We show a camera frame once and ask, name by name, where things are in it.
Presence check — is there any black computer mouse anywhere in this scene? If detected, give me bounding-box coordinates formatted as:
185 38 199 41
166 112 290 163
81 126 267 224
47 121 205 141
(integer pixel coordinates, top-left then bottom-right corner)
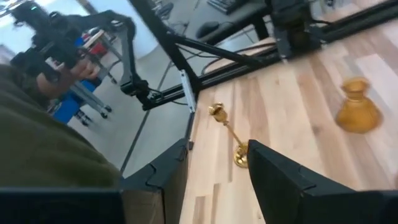
195 21 220 40

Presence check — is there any person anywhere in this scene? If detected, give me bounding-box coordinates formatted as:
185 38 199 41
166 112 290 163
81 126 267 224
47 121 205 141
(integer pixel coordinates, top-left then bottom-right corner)
0 62 123 189

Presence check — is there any white aluminium bracket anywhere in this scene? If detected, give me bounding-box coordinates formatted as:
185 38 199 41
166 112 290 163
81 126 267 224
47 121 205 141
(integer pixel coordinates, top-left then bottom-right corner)
180 68 197 113

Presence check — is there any blue cart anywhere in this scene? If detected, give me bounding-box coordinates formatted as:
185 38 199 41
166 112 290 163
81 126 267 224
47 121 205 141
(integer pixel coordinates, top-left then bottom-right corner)
51 77 113 127

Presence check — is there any black aluminium frame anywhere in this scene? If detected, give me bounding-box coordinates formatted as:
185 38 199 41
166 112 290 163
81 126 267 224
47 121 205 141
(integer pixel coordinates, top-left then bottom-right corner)
129 0 398 175

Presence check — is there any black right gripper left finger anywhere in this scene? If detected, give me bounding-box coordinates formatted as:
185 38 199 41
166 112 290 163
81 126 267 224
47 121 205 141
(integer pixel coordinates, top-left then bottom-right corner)
0 138 190 224

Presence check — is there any medium brass candlestick holder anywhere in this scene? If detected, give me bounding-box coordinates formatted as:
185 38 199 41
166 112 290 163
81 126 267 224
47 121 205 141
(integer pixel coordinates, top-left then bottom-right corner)
208 102 249 169

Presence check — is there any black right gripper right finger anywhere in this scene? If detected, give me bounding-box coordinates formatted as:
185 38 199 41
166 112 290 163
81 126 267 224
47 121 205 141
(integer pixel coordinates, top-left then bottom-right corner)
248 139 398 224

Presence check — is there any black desk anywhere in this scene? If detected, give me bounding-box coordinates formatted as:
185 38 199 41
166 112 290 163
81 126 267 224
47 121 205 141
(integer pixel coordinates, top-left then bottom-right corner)
172 0 271 46

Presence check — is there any amber glass candle holder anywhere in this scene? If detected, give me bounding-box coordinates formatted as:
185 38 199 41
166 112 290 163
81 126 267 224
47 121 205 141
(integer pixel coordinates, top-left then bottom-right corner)
335 77 383 134

